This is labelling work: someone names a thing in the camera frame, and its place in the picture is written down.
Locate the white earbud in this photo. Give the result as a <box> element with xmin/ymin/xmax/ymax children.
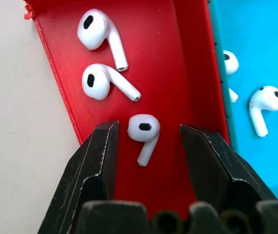
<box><xmin>81</xmin><ymin>63</ymin><xmax>142</xmax><ymax>102</ymax></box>
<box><xmin>127</xmin><ymin>113</ymin><xmax>161</xmax><ymax>167</ymax></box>
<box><xmin>248</xmin><ymin>85</ymin><xmax>278</xmax><ymax>137</ymax></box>
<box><xmin>77</xmin><ymin>8</ymin><xmax>129</xmax><ymax>72</ymax></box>
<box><xmin>228</xmin><ymin>87</ymin><xmax>239</xmax><ymax>103</ymax></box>
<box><xmin>222</xmin><ymin>50</ymin><xmax>240</xmax><ymax>76</ymax></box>

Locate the blue plastic tray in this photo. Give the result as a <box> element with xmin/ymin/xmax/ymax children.
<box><xmin>208</xmin><ymin>0</ymin><xmax>278</xmax><ymax>202</ymax></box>

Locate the red plastic tray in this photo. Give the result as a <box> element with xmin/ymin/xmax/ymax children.
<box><xmin>23</xmin><ymin>0</ymin><xmax>231</xmax><ymax>220</ymax></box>

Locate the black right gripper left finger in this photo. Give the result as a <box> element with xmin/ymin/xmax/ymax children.
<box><xmin>37</xmin><ymin>119</ymin><xmax>120</xmax><ymax>234</ymax></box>

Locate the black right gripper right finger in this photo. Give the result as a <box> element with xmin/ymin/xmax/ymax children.
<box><xmin>179</xmin><ymin>124</ymin><xmax>278</xmax><ymax>203</ymax></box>

